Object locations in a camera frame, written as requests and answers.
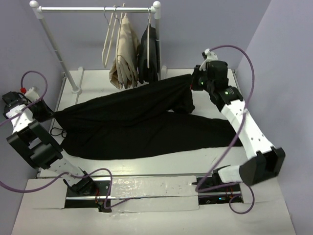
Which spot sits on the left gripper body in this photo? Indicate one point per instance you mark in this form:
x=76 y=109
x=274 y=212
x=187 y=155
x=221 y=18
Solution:
x=40 y=112

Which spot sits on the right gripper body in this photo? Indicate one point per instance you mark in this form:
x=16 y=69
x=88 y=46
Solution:
x=200 y=81

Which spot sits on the black trousers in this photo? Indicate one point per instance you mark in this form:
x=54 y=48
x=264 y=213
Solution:
x=148 y=75
x=147 y=121

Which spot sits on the cream wooden hanger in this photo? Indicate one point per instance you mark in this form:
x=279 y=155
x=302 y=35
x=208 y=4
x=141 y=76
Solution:
x=108 y=39

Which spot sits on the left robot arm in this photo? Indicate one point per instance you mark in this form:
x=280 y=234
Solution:
x=35 y=144

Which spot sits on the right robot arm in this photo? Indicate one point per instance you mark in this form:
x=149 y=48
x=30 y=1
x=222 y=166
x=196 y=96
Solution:
x=264 y=160

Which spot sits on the black trousers on hanger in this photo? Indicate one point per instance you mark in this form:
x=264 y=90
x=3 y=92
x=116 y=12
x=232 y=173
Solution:
x=148 y=75

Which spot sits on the cream hanger under black trousers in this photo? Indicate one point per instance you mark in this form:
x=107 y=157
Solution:
x=148 y=39

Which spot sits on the beige trousers on hanger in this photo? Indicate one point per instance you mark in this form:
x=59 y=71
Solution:
x=123 y=73

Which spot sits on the cream hanger under beige trousers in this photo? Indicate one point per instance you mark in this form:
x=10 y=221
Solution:
x=119 y=33

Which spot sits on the white clothes rack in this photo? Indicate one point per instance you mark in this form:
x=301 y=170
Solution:
x=155 y=10

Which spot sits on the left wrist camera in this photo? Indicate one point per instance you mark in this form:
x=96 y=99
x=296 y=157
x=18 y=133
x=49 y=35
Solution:
x=32 y=94

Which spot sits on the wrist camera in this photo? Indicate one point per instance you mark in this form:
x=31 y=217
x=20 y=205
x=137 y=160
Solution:
x=32 y=94
x=208 y=56

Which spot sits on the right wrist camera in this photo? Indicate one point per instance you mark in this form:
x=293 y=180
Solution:
x=208 y=56

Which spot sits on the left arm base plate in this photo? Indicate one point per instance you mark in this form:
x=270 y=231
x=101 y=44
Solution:
x=93 y=199

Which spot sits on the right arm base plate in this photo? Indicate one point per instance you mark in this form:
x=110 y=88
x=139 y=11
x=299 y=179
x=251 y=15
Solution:
x=209 y=194

